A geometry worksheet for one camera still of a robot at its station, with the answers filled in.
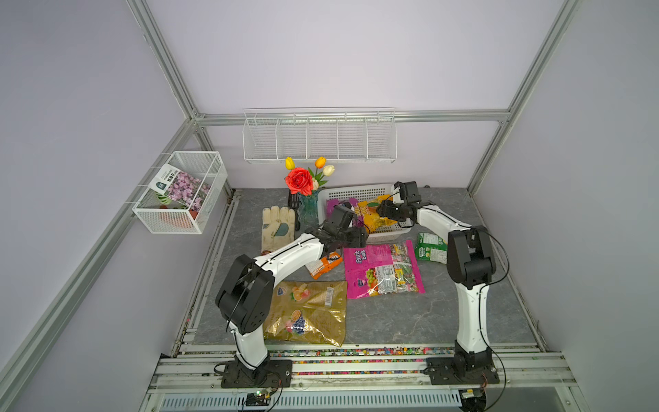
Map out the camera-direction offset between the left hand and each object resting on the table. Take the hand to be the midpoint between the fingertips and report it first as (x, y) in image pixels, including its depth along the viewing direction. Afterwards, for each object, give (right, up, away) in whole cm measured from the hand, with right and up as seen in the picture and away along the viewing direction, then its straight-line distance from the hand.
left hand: (360, 237), depth 88 cm
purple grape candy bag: (0, +5, +15) cm, 16 cm away
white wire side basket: (-61, +8, -14) cm, 63 cm away
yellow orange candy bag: (+6, +6, +13) cm, 16 cm away
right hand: (+10, +11, +16) cm, 22 cm away
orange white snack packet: (-15, -12, +6) cm, 20 cm away
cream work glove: (-33, +3, +18) cm, 37 cm away
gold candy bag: (-16, -24, -6) cm, 29 cm away
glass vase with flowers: (-17, +17, -16) cm, 29 cm away
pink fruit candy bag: (+6, -12, +3) cm, 14 cm away
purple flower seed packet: (-53, +16, -14) cm, 58 cm away
